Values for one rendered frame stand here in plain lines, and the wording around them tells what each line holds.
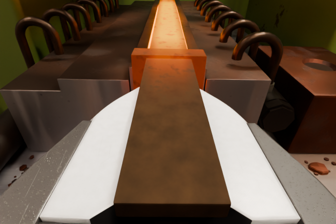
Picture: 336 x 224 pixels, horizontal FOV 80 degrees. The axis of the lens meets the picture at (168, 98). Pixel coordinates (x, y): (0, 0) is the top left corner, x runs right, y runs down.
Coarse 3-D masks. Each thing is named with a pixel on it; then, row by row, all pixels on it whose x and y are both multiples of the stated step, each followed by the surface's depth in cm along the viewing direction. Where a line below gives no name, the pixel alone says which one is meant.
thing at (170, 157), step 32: (160, 0) 37; (160, 32) 19; (160, 64) 11; (192, 64) 12; (160, 96) 9; (192, 96) 9; (160, 128) 7; (192, 128) 7; (128, 160) 6; (160, 160) 6; (192, 160) 6; (128, 192) 5; (160, 192) 5; (192, 192) 5; (224, 192) 5
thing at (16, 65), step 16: (0, 0) 24; (16, 0) 25; (32, 0) 28; (48, 0) 31; (64, 0) 36; (96, 0) 53; (0, 16) 25; (16, 16) 25; (80, 16) 43; (0, 32) 26; (32, 32) 28; (0, 48) 28; (16, 48) 28; (32, 48) 28; (0, 64) 29; (16, 64) 29; (0, 80) 30; (0, 96) 32; (0, 112) 33
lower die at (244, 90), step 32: (96, 32) 28; (128, 32) 25; (192, 32) 25; (64, 64) 19; (96, 64) 17; (128, 64) 17; (224, 64) 17; (256, 64) 17; (32, 96) 15; (64, 96) 15; (96, 96) 15; (224, 96) 15; (256, 96) 15; (32, 128) 17; (64, 128) 17
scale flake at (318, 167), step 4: (312, 164) 17; (316, 164) 17; (320, 164) 17; (308, 168) 17; (312, 168) 17; (316, 168) 17; (320, 168) 17; (324, 168) 17; (320, 172) 17; (324, 172) 17
